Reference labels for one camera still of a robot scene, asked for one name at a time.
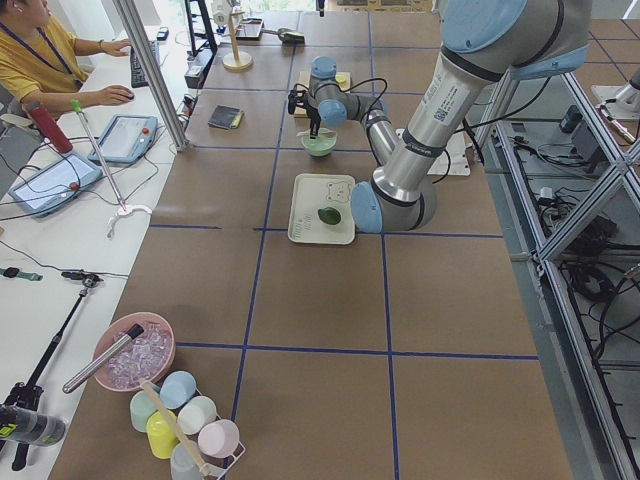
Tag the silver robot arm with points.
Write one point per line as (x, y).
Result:
(481, 42)

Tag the steel tube in bowl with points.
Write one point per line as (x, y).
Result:
(92, 368)

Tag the green plastic cup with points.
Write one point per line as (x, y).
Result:
(141, 408)

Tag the green avocado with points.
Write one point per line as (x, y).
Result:
(329, 216)

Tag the near blue teach pendant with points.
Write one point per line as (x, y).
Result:
(55, 185)

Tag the yellow plastic cup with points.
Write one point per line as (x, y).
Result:
(161, 438)

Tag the black glass rack tray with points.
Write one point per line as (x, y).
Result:
(249, 29)

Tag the blue teach pendant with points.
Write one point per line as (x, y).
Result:
(55, 185)
(127, 138)

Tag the wooden mug tree stand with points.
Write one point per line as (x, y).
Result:
(237, 60)

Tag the steel ice scoop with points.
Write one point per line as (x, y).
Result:
(286, 36)

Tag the white plastic cup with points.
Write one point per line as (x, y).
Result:
(196, 413)

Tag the far blue teach pendant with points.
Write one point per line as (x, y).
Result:
(127, 138)

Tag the seated person yellow shirt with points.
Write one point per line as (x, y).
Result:
(39, 60)

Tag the blue plastic cup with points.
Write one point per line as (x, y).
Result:
(177, 389)

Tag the white ceramic spoon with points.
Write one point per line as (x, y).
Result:
(321, 134)

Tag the black tripod stick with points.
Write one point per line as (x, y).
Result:
(20, 420)

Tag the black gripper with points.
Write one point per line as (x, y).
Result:
(314, 115)

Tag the cream bear tray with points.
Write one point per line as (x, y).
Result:
(312, 192)

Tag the white mug on stand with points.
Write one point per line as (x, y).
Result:
(220, 10)

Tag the green ceramic bowl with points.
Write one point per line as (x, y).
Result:
(318, 148)

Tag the aluminium frame post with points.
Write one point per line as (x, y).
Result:
(133, 25)

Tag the pink bowl with ice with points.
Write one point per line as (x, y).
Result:
(149, 356)

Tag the grey folded cloth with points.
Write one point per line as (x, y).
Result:
(225, 117)

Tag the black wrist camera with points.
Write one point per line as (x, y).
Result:
(296, 103)

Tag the pink plastic cup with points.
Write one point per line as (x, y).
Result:
(219, 439)

